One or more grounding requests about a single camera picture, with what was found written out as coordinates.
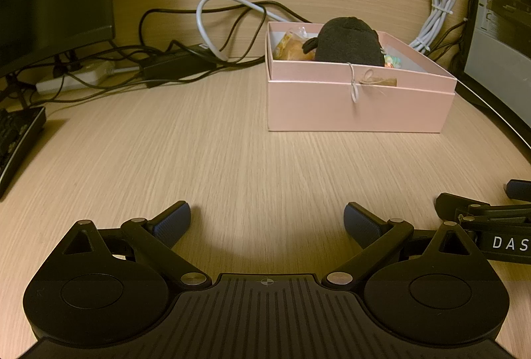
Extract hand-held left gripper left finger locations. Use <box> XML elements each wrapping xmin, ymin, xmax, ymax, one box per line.
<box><xmin>52</xmin><ymin>200</ymin><xmax>212</xmax><ymax>287</ymax></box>

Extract black looped cable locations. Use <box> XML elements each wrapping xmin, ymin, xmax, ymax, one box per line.
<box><xmin>139</xmin><ymin>1</ymin><xmax>316</xmax><ymax>65</ymax></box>

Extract black keyboard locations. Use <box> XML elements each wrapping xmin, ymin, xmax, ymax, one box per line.
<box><xmin>0</xmin><ymin>106</ymin><xmax>47</xmax><ymax>202</ymax></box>

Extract thin black cable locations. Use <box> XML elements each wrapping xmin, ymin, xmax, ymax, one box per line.
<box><xmin>450</xmin><ymin>0</ymin><xmax>478</xmax><ymax>65</ymax></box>

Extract black plush toy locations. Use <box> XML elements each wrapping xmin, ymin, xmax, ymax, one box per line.
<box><xmin>302</xmin><ymin>16</ymin><xmax>384</xmax><ymax>67</ymax></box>

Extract white power strip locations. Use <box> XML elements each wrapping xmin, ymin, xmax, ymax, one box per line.
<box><xmin>35</xmin><ymin>59</ymin><xmax>116</xmax><ymax>95</ymax></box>

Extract pink cardboard box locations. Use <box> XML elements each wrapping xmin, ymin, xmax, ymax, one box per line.
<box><xmin>265</xmin><ymin>21</ymin><xmax>458</xmax><ymax>133</ymax></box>

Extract grey looped cable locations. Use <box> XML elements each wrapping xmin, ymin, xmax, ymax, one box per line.
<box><xmin>196</xmin><ymin>0</ymin><xmax>324</xmax><ymax>61</ymax></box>

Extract brown packaged bread buns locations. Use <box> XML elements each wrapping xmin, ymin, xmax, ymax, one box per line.
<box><xmin>274</xmin><ymin>26</ymin><xmax>318</xmax><ymax>61</ymax></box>

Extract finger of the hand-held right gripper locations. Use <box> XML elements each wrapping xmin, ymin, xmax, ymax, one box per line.
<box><xmin>435</xmin><ymin>193</ymin><xmax>531</xmax><ymax>219</ymax></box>
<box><xmin>503</xmin><ymin>179</ymin><xmax>531</xmax><ymax>202</ymax></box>

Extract computer tower case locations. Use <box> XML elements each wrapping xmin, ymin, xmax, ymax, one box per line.
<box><xmin>462</xmin><ymin>0</ymin><xmax>531</xmax><ymax>102</ymax></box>

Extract black power adapter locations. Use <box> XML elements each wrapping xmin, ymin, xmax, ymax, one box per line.
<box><xmin>143</xmin><ymin>45</ymin><xmax>217</xmax><ymax>81</ymax></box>

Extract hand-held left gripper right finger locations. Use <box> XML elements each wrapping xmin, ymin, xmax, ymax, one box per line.
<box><xmin>326</xmin><ymin>201</ymin><xmax>484</xmax><ymax>287</ymax></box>

